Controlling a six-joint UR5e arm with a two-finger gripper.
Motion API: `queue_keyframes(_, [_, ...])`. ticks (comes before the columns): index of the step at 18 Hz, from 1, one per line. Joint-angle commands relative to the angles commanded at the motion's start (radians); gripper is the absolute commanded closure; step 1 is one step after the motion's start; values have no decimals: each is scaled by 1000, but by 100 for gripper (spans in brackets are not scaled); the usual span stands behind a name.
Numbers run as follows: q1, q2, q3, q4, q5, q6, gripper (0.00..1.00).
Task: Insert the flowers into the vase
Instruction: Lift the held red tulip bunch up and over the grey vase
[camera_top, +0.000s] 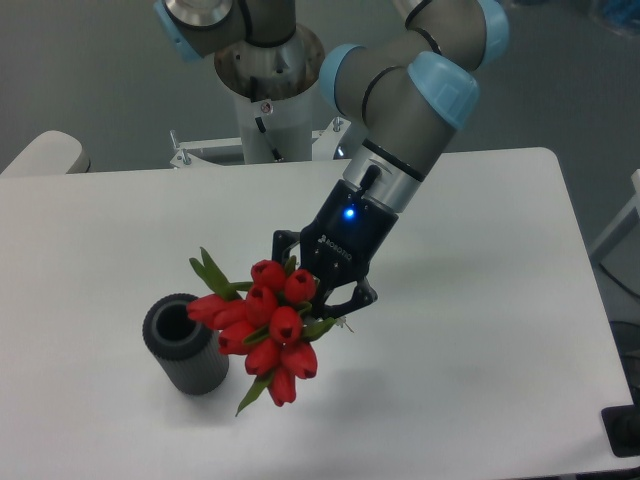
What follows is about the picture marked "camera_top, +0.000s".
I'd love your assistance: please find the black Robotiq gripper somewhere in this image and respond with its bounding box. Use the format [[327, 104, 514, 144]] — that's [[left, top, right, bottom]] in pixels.
[[272, 180, 398, 319]]

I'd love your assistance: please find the red tulip bouquet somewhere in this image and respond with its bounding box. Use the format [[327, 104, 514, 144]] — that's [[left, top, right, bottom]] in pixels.
[[186, 250, 346, 411]]

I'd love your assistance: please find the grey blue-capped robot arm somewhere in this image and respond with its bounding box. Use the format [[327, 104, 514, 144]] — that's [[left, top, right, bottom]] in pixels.
[[154, 1, 509, 318]]

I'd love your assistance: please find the dark grey ribbed vase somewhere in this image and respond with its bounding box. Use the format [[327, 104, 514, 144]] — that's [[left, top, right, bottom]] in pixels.
[[142, 293, 229, 396]]

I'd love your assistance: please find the beige chair armrest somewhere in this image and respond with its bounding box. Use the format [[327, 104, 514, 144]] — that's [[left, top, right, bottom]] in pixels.
[[1, 130, 91, 178]]

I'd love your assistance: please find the white furniture at right edge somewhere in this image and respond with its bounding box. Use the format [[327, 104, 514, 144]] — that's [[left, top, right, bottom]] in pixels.
[[588, 170, 639, 300]]

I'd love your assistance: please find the black device at table edge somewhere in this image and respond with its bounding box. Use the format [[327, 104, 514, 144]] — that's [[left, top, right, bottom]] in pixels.
[[601, 405, 639, 458]]

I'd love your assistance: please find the blue object top right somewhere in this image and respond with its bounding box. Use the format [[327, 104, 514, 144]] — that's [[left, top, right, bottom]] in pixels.
[[595, 0, 639, 35]]

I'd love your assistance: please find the black cable on pedestal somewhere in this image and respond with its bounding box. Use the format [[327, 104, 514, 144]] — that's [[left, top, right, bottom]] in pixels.
[[254, 116, 284, 163]]

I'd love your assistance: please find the white metal base frame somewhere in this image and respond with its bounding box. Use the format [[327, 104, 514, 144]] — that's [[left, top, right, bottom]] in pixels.
[[169, 117, 366, 169]]

